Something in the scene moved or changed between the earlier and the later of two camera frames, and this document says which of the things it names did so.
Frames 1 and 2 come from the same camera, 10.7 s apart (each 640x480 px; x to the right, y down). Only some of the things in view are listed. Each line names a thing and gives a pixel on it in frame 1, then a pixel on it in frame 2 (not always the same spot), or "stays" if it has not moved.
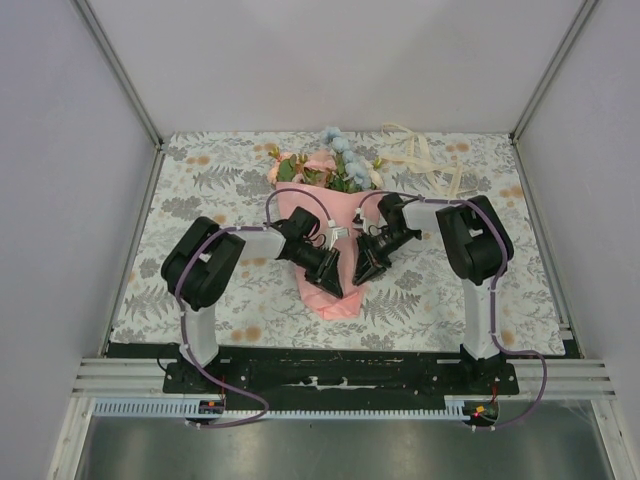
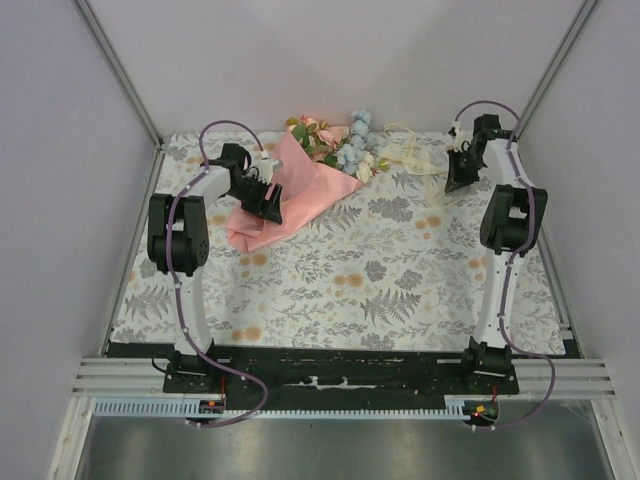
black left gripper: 325,274 → 267,210
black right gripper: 370,263 → 455,178
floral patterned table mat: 340,238 stays
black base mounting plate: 341,373 stays
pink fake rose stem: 319,165 → 330,138
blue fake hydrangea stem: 356,168 → 350,154
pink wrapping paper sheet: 342,206 → 308,186
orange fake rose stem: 287,169 → 311,127
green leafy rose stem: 338,180 → 330,160
